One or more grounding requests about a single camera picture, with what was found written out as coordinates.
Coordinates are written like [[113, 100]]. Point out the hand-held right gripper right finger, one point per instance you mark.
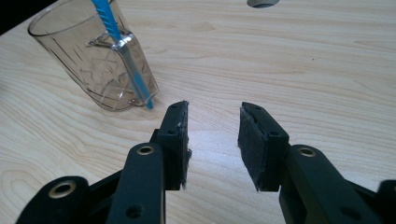
[[260, 149]]

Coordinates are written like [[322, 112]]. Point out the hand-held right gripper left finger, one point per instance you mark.
[[176, 146]]

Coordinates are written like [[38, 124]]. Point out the blue toothbrush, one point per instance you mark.
[[124, 53]]

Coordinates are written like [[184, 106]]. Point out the clear glass mug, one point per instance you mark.
[[90, 59]]

